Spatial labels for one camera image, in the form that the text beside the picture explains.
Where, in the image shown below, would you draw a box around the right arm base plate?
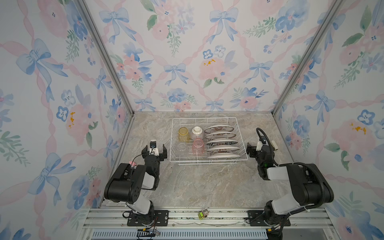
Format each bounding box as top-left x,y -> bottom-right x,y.
246,210 -> 284,227

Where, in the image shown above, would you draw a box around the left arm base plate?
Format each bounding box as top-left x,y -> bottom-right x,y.
123,210 -> 170,227

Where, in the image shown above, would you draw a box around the plate with green rim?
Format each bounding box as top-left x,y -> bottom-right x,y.
204,125 -> 235,134

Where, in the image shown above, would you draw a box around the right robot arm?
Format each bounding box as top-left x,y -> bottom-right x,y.
246,142 -> 334,226

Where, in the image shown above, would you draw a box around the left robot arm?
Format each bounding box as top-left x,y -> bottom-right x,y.
104,141 -> 168,227

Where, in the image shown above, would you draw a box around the white wire dish rack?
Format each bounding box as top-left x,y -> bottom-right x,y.
170,117 -> 248,165

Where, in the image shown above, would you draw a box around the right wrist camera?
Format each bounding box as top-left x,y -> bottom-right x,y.
257,136 -> 279,151

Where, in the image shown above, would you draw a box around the plate with orange pattern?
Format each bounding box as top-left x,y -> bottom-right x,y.
207,145 -> 240,153

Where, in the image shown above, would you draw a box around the front white plate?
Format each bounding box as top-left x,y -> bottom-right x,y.
207,153 -> 241,160

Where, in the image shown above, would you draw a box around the green yellow toy car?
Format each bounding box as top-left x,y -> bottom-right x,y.
198,208 -> 209,220

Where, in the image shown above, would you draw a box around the striped ceramic bowl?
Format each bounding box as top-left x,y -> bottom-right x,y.
190,126 -> 204,140

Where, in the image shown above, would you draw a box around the left aluminium corner post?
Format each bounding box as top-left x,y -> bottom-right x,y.
74,0 -> 134,117

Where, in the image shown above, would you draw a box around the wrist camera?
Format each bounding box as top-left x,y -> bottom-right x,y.
150,140 -> 157,149
257,136 -> 279,151

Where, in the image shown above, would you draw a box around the clear glass cup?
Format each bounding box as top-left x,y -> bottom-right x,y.
176,142 -> 189,157

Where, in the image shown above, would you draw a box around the aluminium front rail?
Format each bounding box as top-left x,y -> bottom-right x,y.
78,207 -> 340,240

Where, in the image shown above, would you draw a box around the right aluminium corner post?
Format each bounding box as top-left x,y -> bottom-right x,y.
272,0 -> 344,117

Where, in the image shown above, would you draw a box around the aluminium corner post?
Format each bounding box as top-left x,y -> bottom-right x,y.
74,0 -> 134,117
272,0 -> 344,117

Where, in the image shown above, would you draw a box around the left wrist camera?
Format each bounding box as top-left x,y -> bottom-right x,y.
150,140 -> 157,149

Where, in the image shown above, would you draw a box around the yellow glass cup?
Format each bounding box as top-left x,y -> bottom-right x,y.
178,127 -> 190,143

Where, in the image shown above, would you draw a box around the pink pig toy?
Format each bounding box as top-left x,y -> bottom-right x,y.
129,161 -> 137,167

